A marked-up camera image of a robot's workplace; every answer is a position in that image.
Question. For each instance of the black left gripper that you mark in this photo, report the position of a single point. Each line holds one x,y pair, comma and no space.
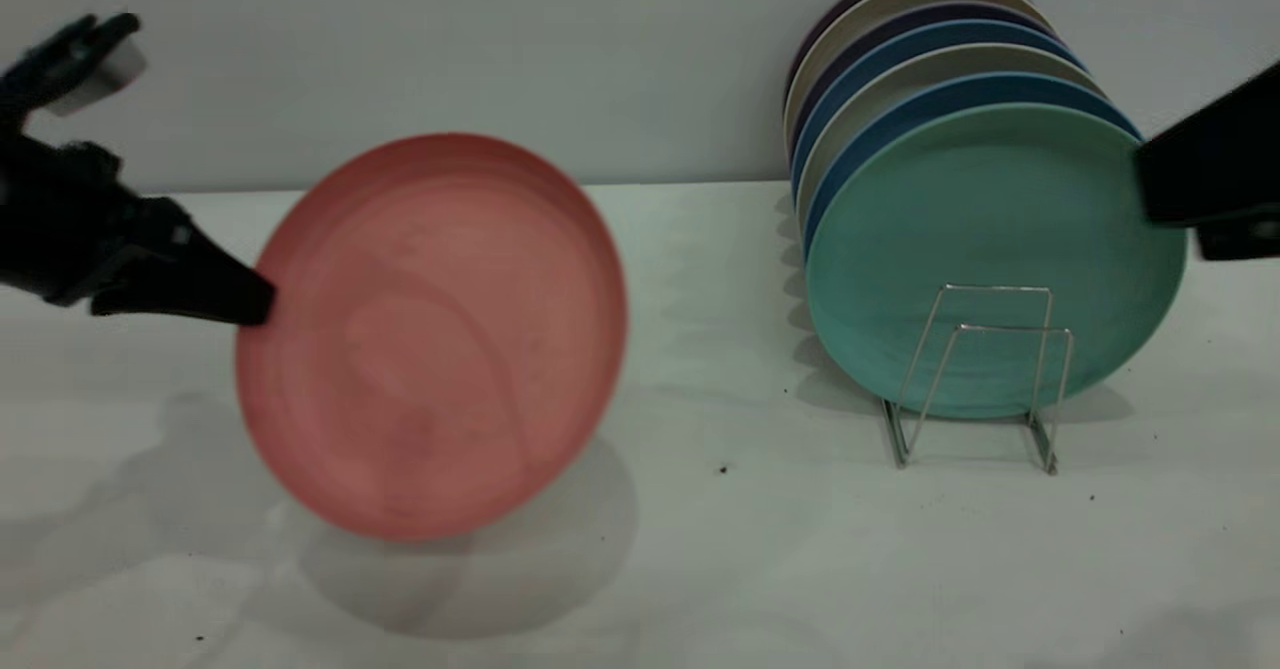
70,219

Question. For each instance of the pink round plate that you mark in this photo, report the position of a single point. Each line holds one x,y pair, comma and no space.
440,339

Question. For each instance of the dark navy plate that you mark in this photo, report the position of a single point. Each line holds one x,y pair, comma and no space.
900,21

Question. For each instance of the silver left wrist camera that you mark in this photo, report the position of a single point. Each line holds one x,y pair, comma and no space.
105,77

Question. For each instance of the blue plate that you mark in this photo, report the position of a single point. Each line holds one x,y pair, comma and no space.
960,89
940,35

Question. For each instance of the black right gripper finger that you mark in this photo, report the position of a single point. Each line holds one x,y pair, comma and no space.
1240,241
1220,159

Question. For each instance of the green plate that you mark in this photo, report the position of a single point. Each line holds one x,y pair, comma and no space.
1000,209

